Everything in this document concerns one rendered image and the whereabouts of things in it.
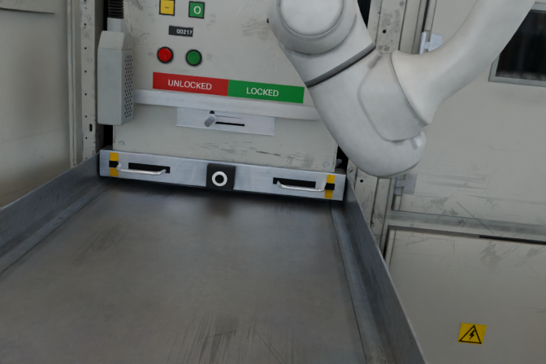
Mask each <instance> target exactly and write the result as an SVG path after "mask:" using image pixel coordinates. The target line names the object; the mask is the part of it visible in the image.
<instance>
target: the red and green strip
mask: <svg viewBox="0 0 546 364"><path fill-rule="evenodd" d="M153 89H164V90H172V91H180V92H189V93H204V94H213V95H221V96H229V97H238V98H253V99H262V100H270V101H278V102H294V103H302V104H303V98H304V91H305V87H300V86H291V85H283V84H268V83H259V82H251V81H243V80H227V79H218V78H210V77H201V76H186V75H177V74H169V73H161V72H153Z"/></svg>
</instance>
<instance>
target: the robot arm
mask: <svg viewBox="0 0 546 364"><path fill-rule="evenodd" d="M535 1H536V0H476V1H475V3H474V5H473V7H472V9H471V11H470V13H469V15H468V16H467V17H466V19H465V21H464V22H463V24H462V25H461V27H460V28H459V29H458V30H457V31H456V33H455V34H454V35H453V36H452V37H451V38H450V39H448V40H447V41H446V42H445V43H444V44H443V45H441V46H439V47H438V48H436V49H434V50H432V51H429V52H426V53H424V54H406V53H403V52H400V51H399V50H395V51H393V52H391V53H382V54H380V53H379V51H378V50H377V48H376V47H375V44H374V42H373V41H372V39H371V36H370V34H369V33H368V31H367V28H366V25H365V23H364V21H363V18H362V15H361V12H360V9H359V6H358V1H357V0H269V2H268V7H267V19H266V22H267V23H268V24H269V25H270V26H271V30H272V32H273V33H274V35H275V37H276V38H277V39H278V43H279V47H280V48H281V50H282V51H283V52H284V53H285V55H286V56H287V57H288V59H289V61H290V62H291V64H292V65H293V66H294V68H295V69H296V71H297V73H298V74H299V76H300V77H301V79H302V80H303V82H304V84H305V86H306V88H307V89H308V91H309V93H310V96H311V97H312V99H313V102H314V106H315V108H316V110H317V112H318V114H319V116H320V118H321V120H322V121H323V123H324V124H325V126H326V128H327V130H328V131H329V132H330V134H331V136H332V137H333V139H334V140H335V141H336V143H337V145H338V146H339V147H340V148H341V149H342V151H343V152H344V153H345V155H346V156H347V157H348V158H349V159H350V160H351V161H352V162H353V164H354V165H356V166H357V167H358V168H359V169H360V170H362V171H364V172H365V173H366V174H367V175H370V176H376V177H378V178H381V179H388V178H394V177H398V176H402V175H404V174H406V173H408V172H409V171H411V170H413V169H414V168H415V167H416V166H417V165H418V163H419V161H420V160H421V159H422V157H423V154H424V150H425V147H426V142H427V139H426V136H425V133H424V131H423V129H424V127H425V126H427V125H428V124H431V123H432V120H433V117H434V114H435V112H436V110H437V108H438V107H439V105H440V104H441V103H442V102H443V101H445V100H446V99H447V98H449V97H451V96H452V95H454V94H455V93H456V92H457V91H459V90H460V89H462V88H464V87H465V86H466V85H468V84H469V83H470V82H471V81H472V80H474V79H475V78H476V77H477V76H479V75H480V74H481V73H482V72H483V71H484V70H485V69H486V68H487V67H488V66H489V65H490V64H491V63H492V62H493V61H494V60H495V59H496V57H497V56H498V55H499V54H500V53H501V51H502V50H503V49H504V48H505V46H506V45H507V44H508V42H509V41H510V39H511V38H512V36H513V35H514V34H515V32H516V31H517V29H518V27H519V26H520V24H521V23H522V21H523V20H524V19H525V17H526V16H527V14H528V12H529V11H530V9H531V8H532V6H533V5H534V3H535Z"/></svg>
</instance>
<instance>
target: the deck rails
mask: <svg viewBox="0 0 546 364"><path fill-rule="evenodd" d="M117 180H119V178H118V177H110V176H102V175H100V152H98V153H96V154H95V155H93V156H91V157H90V158H87V159H85V160H84V161H83V162H81V163H79V164H77V165H75V166H74V167H72V168H71V169H69V170H67V171H65V172H64V173H62V174H60V175H58V176H56V177H55V178H53V179H52V180H50V181H48V182H46V183H44V184H43V185H41V186H40V187H38V188H35V189H34V190H33V191H31V192H30V193H27V194H25V195H24V196H22V197H20V198H19V199H17V200H15V201H13V202H12V203H10V204H9V205H7V206H4V207H3V208H2V209H0V275H1V274H2V273H3V272H4V271H6V270H7V269H8V268H9V267H11V266H12V265H13V264H15V263H16V262H17V261H19V260H20V259H21V258H22V257H23V256H24V255H25V254H27V253H28V252H29V251H31V250H32V249H33V248H34V247H36V246H37V245H38V244H40V243H41V242H42V241H43V240H44V239H45V238H46V237H48V236H49V235H50V234H52V233H53V232H54V231H56V230H57V229H58V228H59V227H61V226H62V225H63V224H64V223H66V222H67V221H68V220H69V219H70V218H71V217H73V216H74V215H75V214H77V213H78V212H79V211H80V210H82V209H83V208H84V207H85V206H87V205H88V204H89V203H90V202H91V201H92V200H94V199H95V198H96V197H98V196H99V195H100V194H101V193H103V192H104V191H105V190H107V189H108V188H109V187H110V186H111V185H112V184H113V183H115V182H116V181H117ZM345 184H346V187H345V188H344V196H343V200H342V201H338V200H331V199H328V203H329V206H330V210H331V216H332V220H333V223H334V227H335V231H336V237H337V240H338V245H339V248H340V254H341V258H342V262H343V265H344V272H345V275H346V279H347V282H348V286H349V292H350V296H351V300H352V303H353V310H354V313H355V317H356V320H357V327H358V330H359V334H360V338H361V342H362V347H363V352H364V355H365V359H366V364H428V362H427V359H426V357H425V354H424V352H423V349H422V347H421V345H420V343H419V341H418V337H417V336H416V334H415V331H414V329H413V326H412V324H411V322H410V319H409V317H408V314H407V313H406V311H405V307H404V306H403V303H402V301H401V298H400V296H399V293H398V291H397V288H396V286H395V284H394V282H393V280H392V277H391V275H390V273H389V270H388V268H387V265H386V263H385V261H384V258H383V256H382V254H381V252H380V250H379V246H378V245H377V242H376V240H375V237H374V235H373V233H372V231H371V228H370V225H369V223H368V221H367V219H366V216H365V214H364V212H363V209H362V207H361V204H360V202H359V200H358V197H357V195H356V193H355V191H354V189H353V186H352V184H351V181H350V179H349V176H348V174H347V173H346V178H345Z"/></svg>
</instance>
